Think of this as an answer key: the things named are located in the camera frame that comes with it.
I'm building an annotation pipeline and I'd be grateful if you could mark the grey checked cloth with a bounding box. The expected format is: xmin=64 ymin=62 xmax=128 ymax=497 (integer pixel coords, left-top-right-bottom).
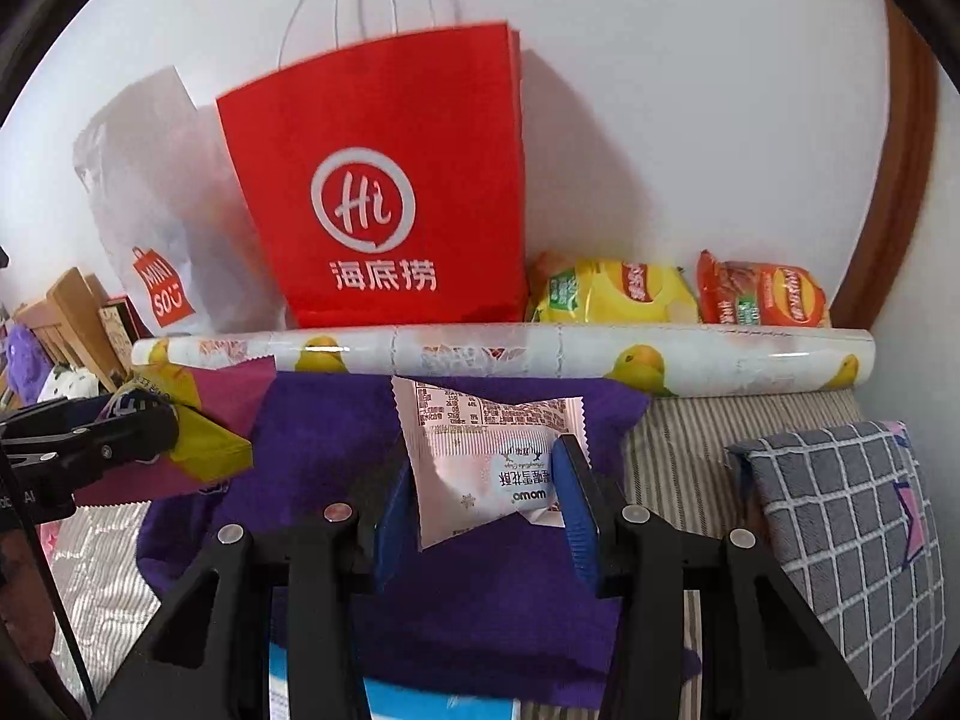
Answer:
xmin=726 ymin=420 xmax=947 ymax=720

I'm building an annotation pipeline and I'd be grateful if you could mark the white spotted plush toy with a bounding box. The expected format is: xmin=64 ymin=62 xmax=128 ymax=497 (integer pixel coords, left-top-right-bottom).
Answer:
xmin=36 ymin=364 xmax=102 ymax=402

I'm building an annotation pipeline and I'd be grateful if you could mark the red paper bag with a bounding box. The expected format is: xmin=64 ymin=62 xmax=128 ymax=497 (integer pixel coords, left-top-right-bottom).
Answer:
xmin=216 ymin=0 xmax=530 ymax=329

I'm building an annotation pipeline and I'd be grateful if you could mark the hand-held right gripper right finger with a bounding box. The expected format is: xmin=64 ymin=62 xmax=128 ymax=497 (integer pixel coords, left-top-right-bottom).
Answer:
xmin=550 ymin=433 xmax=875 ymax=720

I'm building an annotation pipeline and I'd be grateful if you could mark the white plastic bag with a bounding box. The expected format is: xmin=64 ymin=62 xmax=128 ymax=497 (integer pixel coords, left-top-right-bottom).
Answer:
xmin=73 ymin=66 xmax=290 ymax=337

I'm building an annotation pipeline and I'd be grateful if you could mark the purple towel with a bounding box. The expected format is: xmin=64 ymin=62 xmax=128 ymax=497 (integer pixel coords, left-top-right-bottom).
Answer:
xmin=135 ymin=371 xmax=706 ymax=691

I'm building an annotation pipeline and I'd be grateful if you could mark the patterned box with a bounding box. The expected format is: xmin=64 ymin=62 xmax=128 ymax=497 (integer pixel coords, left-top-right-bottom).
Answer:
xmin=96 ymin=294 xmax=155 ymax=372

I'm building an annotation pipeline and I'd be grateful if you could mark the pink white snack packet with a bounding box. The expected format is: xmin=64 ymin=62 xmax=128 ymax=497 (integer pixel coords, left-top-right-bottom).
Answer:
xmin=391 ymin=375 xmax=586 ymax=554

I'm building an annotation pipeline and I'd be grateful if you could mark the yellow chips bag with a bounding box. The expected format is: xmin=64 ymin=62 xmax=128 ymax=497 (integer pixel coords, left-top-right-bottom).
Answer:
xmin=525 ymin=251 xmax=702 ymax=325

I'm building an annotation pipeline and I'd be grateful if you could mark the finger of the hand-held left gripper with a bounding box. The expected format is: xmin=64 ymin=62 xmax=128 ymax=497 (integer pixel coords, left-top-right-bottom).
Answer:
xmin=0 ymin=395 xmax=182 ymax=485

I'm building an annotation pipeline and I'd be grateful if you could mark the red chips bag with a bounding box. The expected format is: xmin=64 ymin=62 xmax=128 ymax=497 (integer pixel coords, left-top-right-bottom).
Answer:
xmin=696 ymin=250 xmax=832 ymax=329

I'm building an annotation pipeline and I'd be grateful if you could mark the wooden door frame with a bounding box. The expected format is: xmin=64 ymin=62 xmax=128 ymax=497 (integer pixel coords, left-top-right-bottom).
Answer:
xmin=829 ymin=0 xmax=942 ymax=331

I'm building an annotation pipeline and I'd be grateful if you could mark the blue tissue pack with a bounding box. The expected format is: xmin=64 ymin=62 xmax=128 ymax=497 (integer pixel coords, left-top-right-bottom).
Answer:
xmin=266 ymin=645 xmax=526 ymax=720

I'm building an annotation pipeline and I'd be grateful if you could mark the purple plush toy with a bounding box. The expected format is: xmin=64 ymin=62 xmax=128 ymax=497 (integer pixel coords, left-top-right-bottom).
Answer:
xmin=0 ymin=319 xmax=53 ymax=406

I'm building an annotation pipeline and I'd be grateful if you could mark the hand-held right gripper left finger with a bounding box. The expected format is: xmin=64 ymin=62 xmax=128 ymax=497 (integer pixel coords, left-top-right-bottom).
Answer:
xmin=94 ymin=456 xmax=418 ymax=720

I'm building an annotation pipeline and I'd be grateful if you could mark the black cable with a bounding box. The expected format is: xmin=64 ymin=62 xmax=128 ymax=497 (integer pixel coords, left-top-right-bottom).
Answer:
xmin=0 ymin=450 xmax=98 ymax=713

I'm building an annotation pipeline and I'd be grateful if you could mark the wooden furniture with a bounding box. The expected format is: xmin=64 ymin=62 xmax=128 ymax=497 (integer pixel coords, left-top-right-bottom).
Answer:
xmin=11 ymin=266 xmax=128 ymax=391

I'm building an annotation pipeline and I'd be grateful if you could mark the pink yellow snack packet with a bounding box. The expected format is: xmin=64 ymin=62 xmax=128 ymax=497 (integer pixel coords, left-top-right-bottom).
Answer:
xmin=71 ymin=356 xmax=278 ymax=509

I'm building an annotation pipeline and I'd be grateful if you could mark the printed paper roll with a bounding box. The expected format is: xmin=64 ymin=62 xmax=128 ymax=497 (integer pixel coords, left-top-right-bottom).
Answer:
xmin=131 ymin=326 xmax=877 ymax=398

